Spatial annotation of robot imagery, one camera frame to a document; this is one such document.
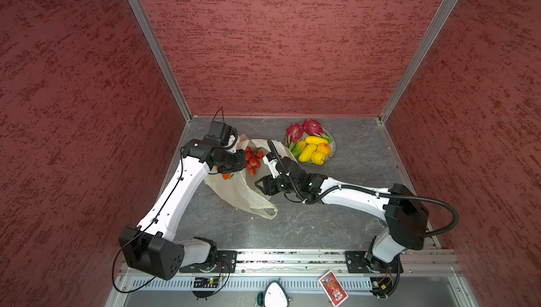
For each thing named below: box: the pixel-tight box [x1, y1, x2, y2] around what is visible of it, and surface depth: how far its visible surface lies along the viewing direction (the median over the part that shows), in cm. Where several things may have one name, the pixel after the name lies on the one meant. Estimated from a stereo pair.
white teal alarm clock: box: [256, 277, 294, 307], surface depth 66 cm
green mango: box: [290, 140, 307, 159], surface depth 104 cm
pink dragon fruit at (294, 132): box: [285, 122, 305, 151], surface depth 106 cm
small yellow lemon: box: [310, 150, 326, 166], surface depth 99 cm
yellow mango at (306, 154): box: [297, 143, 317, 163], surface depth 101 cm
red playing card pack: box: [317, 269, 349, 307], surface depth 70 cm
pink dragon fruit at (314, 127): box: [302, 117, 334, 143], surface depth 109 cm
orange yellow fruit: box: [316, 142, 331, 156], surface depth 102 cm
